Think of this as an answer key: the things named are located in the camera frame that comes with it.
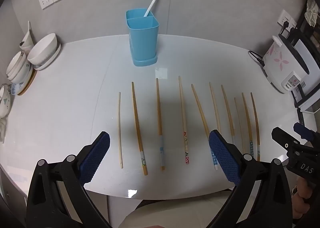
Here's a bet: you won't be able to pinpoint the person's right hand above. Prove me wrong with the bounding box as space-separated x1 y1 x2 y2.
291 177 320 220

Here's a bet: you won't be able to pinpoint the plain pale wooden chopstick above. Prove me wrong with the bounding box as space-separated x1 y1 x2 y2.
234 97 245 155

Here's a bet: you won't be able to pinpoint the blue patterned bowl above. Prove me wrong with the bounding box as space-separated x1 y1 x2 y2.
10 68 33 94

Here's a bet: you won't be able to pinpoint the white plate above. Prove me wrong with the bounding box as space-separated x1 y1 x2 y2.
33 43 61 71

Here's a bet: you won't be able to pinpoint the white crumpled cloth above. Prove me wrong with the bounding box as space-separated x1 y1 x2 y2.
306 0 320 27

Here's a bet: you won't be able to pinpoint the stacked white bowls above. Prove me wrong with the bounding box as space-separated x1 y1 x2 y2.
6 51 30 84

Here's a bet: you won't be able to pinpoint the white floral rice cooker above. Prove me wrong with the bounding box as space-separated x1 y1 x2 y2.
262 35 312 94

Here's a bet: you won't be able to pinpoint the white tray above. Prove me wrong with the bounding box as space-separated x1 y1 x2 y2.
299 92 320 114

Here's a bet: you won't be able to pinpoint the black metal rack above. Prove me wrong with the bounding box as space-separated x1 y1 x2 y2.
289 0 320 109

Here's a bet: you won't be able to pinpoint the brown chopstick blue patterned end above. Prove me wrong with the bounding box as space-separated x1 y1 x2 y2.
155 78 166 171
241 92 254 158

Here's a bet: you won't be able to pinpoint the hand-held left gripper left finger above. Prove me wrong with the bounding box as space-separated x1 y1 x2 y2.
27 131 112 228

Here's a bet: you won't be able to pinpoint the white wall socket with plug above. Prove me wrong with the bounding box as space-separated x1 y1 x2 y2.
277 9 297 31

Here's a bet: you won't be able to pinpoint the blue plastic chopstick holder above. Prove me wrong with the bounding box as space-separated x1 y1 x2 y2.
126 8 160 67

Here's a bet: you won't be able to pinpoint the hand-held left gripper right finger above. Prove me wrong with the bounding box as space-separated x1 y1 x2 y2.
207 130 293 228

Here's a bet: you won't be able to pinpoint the dark brown patterned chopstick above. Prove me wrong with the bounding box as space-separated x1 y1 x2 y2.
250 92 261 162

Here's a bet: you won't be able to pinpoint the patterned ceramic bowl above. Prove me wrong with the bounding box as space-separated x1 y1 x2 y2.
0 84 11 119

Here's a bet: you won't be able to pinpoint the wooden chopstick red patterned end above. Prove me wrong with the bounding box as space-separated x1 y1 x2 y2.
178 75 190 165

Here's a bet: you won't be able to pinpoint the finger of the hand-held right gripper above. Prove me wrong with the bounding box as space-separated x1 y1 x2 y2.
272 127 301 153
293 122 318 142

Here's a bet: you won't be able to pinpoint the black plug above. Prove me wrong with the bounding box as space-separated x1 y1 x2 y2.
279 21 290 35

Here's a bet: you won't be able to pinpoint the wooden chopstick green patterned end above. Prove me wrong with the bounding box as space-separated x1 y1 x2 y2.
131 81 148 176

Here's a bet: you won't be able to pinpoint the wooden chopstick blue patterned end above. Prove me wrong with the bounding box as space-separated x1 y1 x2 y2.
191 83 219 171

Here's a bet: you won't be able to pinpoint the tan wooden chopstick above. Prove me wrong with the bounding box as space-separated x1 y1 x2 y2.
209 82 222 134

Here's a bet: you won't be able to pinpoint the wooden chopstick pale floral end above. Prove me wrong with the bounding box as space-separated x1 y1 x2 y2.
221 85 236 145

